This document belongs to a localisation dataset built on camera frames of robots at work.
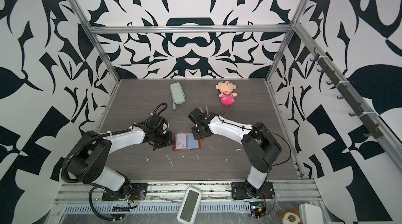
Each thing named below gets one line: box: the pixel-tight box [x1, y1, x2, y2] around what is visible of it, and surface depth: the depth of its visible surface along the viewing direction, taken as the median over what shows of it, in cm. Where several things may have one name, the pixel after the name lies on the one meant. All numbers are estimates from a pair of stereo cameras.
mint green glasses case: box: [169, 81, 186, 105], surface depth 110 cm
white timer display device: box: [176, 186, 203, 224], surface depth 69 cm
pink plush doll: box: [215, 80, 238, 106], surface depth 107 cm
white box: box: [298, 203, 325, 224], surface depth 67 cm
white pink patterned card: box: [174, 132, 187, 150], surface depth 91 cm
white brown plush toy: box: [278, 207, 304, 224], surface depth 67 cm
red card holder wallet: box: [172, 132, 204, 151], surface depth 91 cm
